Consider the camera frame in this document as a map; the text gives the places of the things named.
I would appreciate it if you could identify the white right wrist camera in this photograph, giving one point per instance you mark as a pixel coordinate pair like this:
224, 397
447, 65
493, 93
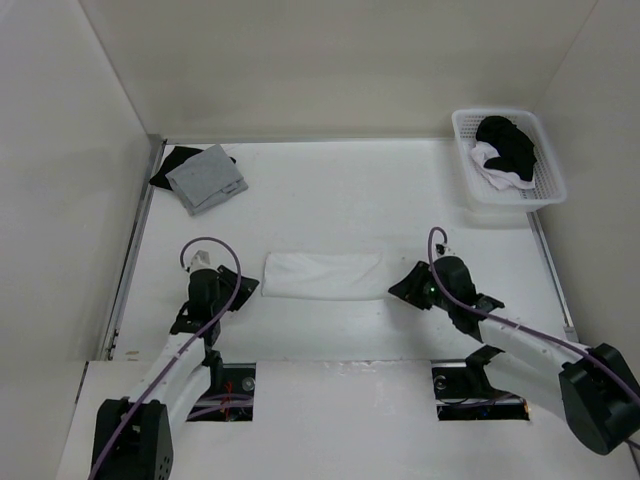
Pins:
442, 250

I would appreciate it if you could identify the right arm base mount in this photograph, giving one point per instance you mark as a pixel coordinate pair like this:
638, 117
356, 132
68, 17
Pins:
463, 393

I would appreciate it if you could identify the black tank top in basket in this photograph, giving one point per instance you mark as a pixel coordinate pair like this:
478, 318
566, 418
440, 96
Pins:
503, 148

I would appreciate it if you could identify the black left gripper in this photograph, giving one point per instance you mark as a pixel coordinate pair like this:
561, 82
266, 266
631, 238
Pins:
245, 288

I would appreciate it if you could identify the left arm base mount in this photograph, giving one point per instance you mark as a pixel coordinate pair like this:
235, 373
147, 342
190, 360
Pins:
230, 397

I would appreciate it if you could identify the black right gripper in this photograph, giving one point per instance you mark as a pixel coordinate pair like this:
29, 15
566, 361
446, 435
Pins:
408, 288

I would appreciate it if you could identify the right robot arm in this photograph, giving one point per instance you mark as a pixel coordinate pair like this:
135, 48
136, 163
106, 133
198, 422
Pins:
591, 389

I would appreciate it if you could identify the grey folded tank top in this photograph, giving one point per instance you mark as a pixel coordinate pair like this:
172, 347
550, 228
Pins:
198, 205

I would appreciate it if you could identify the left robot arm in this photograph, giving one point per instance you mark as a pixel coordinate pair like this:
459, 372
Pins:
134, 435

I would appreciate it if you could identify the black folded tank top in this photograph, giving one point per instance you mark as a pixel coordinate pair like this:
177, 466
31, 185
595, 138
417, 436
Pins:
167, 167

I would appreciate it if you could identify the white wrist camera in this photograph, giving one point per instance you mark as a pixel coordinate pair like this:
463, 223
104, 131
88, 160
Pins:
199, 261
442, 250

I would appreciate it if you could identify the white tank top in basket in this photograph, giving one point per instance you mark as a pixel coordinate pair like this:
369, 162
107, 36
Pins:
501, 178

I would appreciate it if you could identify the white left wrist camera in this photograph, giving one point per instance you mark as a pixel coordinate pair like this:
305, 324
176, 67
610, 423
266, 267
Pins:
199, 261

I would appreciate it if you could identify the white plastic laundry basket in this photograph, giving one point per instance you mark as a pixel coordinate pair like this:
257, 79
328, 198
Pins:
483, 197

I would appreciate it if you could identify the white tank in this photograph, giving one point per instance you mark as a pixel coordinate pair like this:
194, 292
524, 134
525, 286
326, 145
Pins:
501, 178
343, 277

